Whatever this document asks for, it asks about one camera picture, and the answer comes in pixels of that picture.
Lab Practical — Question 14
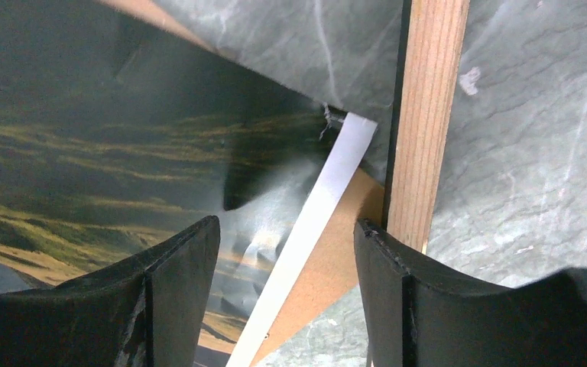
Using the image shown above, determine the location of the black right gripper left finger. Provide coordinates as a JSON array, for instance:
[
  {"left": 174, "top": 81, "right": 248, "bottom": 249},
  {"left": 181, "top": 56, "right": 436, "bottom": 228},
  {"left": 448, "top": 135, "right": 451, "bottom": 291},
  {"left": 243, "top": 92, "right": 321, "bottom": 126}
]
[{"left": 0, "top": 216, "right": 220, "bottom": 366}]

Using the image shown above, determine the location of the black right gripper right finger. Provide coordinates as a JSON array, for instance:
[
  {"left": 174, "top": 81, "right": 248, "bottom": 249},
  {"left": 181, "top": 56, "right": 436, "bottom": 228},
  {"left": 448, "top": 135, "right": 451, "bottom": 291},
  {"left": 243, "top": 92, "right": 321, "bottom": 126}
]
[{"left": 354, "top": 219, "right": 587, "bottom": 366}]

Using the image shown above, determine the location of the landscape photo print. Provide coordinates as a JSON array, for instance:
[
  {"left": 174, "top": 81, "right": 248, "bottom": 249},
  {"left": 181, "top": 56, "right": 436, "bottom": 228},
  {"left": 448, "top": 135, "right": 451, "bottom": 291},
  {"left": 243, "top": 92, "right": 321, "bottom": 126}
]
[{"left": 0, "top": 0, "right": 379, "bottom": 367}]

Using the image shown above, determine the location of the wooden picture frame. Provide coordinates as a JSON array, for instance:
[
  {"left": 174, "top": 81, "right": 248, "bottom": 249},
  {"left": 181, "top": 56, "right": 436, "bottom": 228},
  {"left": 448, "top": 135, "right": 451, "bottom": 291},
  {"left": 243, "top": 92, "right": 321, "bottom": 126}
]
[{"left": 382, "top": 0, "right": 470, "bottom": 253}]

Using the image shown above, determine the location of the brown backing board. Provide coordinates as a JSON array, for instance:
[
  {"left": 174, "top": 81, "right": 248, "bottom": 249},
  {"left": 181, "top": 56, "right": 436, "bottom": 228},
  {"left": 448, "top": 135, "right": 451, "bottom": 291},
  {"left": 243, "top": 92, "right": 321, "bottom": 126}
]
[{"left": 110, "top": 1, "right": 401, "bottom": 366}]

